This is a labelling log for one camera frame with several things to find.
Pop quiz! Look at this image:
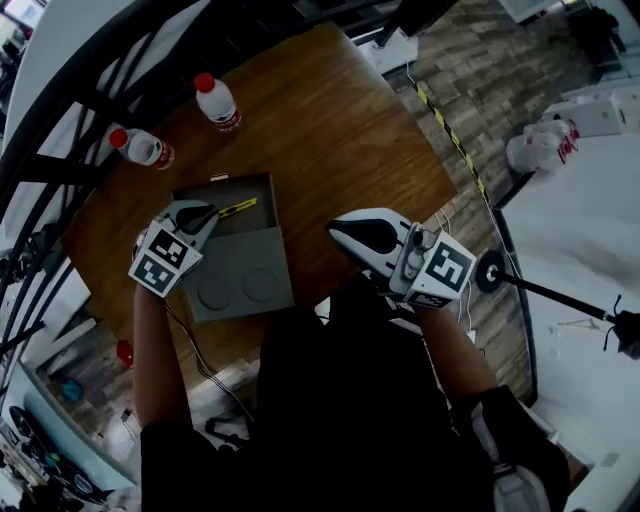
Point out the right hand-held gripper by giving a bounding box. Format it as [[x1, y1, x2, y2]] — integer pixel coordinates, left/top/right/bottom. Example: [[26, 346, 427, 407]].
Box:
[[326, 207, 477, 310]]

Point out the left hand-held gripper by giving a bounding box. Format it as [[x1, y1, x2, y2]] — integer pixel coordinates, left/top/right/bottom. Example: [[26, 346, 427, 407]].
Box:
[[128, 199, 221, 300]]

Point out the yellow small knife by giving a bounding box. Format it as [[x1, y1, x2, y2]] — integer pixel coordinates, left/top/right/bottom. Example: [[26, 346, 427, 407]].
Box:
[[216, 196, 259, 220]]

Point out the grey cardboard tray box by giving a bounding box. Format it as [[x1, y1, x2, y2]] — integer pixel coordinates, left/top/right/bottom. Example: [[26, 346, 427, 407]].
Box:
[[171, 171, 297, 325]]

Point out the person's right forearm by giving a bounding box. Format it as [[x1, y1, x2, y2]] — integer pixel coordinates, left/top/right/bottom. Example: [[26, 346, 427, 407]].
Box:
[[413, 299, 501, 404]]

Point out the person's left forearm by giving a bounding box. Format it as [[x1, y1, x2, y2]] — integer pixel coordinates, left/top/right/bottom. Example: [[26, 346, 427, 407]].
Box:
[[132, 284, 195, 430]]

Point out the white cardboard box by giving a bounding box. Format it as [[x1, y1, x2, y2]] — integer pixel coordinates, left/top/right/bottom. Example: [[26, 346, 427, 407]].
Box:
[[542, 97, 627, 138]]

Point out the red-capped water bottle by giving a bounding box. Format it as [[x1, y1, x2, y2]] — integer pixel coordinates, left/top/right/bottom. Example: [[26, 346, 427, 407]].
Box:
[[193, 72, 243, 134], [108, 127, 176, 171]]

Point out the brown wooden table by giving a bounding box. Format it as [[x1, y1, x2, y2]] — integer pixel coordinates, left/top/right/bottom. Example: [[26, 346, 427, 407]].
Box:
[[62, 22, 459, 389]]

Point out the black pole with round base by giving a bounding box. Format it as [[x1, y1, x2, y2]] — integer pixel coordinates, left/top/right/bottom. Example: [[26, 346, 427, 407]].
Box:
[[474, 249, 640, 362]]

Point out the yellow-black hazard tape strip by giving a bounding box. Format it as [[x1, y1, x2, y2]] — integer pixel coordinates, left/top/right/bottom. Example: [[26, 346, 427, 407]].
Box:
[[412, 82, 496, 207]]

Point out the black metal railing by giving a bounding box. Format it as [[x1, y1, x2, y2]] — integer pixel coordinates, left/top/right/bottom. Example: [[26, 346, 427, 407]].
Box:
[[0, 0, 461, 381]]

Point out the white railing base ledge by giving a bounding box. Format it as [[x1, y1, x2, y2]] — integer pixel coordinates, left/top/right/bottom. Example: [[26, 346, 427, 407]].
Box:
[[357, 27, 420, 76]]

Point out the white plastic bag red print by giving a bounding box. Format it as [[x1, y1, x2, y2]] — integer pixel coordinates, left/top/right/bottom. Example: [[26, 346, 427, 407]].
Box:
[[505, 118, 582, 175]]

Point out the person in black shirt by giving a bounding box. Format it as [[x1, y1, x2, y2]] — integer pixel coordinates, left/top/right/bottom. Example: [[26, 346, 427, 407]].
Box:
[[139, 274, 572, 512]]

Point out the light blue desk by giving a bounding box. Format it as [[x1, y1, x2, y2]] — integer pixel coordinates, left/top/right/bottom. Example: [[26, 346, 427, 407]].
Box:
[[0, 359, 137, 504]]

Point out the large white table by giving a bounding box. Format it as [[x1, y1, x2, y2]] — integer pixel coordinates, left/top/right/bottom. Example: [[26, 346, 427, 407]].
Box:
[[492, 132, 640, 512]]

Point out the white cable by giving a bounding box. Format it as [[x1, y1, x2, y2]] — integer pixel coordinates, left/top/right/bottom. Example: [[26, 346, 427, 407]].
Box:
[[433, 207, 476, 346]]

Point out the black cable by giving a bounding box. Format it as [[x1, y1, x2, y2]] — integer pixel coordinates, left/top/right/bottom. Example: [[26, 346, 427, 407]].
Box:
[[162, 297, 257, 425]]

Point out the white backpack strap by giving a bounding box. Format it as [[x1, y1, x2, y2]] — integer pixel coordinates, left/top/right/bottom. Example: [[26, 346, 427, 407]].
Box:
[[467, 414, 557, 512]]

